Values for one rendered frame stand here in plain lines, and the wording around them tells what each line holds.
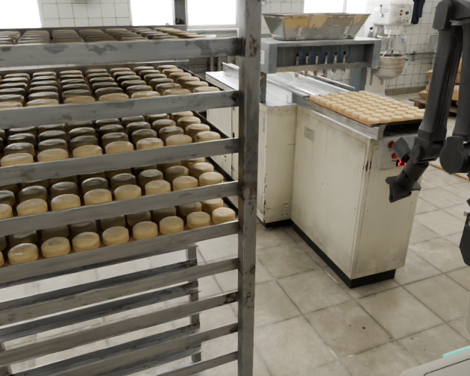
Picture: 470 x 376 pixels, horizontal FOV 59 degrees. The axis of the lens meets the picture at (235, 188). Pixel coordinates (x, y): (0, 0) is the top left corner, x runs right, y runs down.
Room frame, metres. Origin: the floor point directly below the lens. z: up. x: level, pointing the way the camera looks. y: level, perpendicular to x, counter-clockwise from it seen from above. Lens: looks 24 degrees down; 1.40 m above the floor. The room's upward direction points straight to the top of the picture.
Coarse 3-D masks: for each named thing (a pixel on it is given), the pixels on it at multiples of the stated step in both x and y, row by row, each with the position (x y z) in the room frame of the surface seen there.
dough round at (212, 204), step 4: (208, 200) 0.87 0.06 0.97; (212, 200) 0.87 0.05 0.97; (216, 200) 0.87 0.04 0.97; (220, 200) 0.87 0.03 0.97; (204, 204) 0.85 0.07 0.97; (208, 204) 0.84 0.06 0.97; (212, 204) 0.84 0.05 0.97; (216, 204) 0.85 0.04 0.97; (220, 204) 0.85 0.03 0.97; (204, 208) 0.85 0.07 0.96; (208, 208) 0.84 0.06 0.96; (212, 208) 0.84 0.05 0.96; (216, 208) 0.84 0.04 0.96; (208, 212) 0.84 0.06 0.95; (212, 212) 0.84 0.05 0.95
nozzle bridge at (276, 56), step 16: (272, 48) 2.34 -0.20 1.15; (288, 48) 2.47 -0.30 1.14; (304, 48) 2.50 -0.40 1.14; (320, 48) 2.54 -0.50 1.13; (336, 48) 2.57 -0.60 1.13; (352, 48) 2.61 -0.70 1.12; (368, 48) 2.61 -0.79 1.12; (272, 64) 2.34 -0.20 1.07; (288, 64) 2.47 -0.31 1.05; (304, 64) 2.50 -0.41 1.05; (320, 64) 2.50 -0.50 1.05; (336, 64) 2.52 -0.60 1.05; (352, 64) 2.55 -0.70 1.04; (368, 64) 2.59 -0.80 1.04; (352, 80) 2.74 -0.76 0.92
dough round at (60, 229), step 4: (48, 228) 0.74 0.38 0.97; (52, 228) 0.74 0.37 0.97; (56, 228) 0.74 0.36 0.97; (60, 228) 0.74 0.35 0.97; (64, 228) 0.74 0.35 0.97; (44, 232) 0.72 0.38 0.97; (48, 232) 0.72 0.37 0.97; (52, 232) 0.72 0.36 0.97; (56, 232) 0.72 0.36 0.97; (60, 232) 0.72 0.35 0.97; (64, 232) 0.73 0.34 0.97; (68, 232) 0.74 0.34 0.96; (44, 236) 0.72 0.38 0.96; (48, 236) 0.71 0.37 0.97; (52, 236) 0.71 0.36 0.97; (56, 236) 0.72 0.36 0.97; (60, 236) 0.72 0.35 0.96; (64, 236) 0.73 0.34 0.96; (44, 240) 0.72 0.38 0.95
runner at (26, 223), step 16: (176, 192) 0.71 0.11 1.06; (192, 192) 0.73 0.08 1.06; (208, 192) 0.74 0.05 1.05; (224, 192) 0.75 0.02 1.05; (80, 208) 0.65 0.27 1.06; (96, 208) 0.66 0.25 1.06; (112, 208) 0.67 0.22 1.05; (128, 208) 0.68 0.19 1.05; (144, 208) 0.69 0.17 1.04; (0, 224) 0.60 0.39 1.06; (16, 224) 0.61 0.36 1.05; (32, 224) 0.62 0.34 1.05; (48, 224) 0.63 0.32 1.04; (64, 224) 0.64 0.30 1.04
